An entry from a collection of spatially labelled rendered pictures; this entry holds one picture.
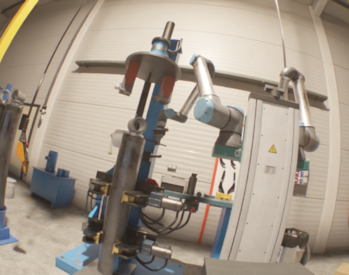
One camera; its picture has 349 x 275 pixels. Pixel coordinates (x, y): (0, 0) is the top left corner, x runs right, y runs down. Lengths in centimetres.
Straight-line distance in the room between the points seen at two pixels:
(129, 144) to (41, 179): 282
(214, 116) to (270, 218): 67
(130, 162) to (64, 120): 351
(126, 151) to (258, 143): 103
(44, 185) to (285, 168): 386
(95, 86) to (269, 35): 452
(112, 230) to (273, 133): 142
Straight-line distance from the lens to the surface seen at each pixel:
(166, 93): 184
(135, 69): 183
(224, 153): 114
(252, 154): 107
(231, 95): 398
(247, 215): 109
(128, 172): 160
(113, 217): 167
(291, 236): 290
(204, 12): 550
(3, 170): 222
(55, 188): 386
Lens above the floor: 123
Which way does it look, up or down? 11 degrees up
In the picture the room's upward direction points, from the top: 12 degrees clockwise
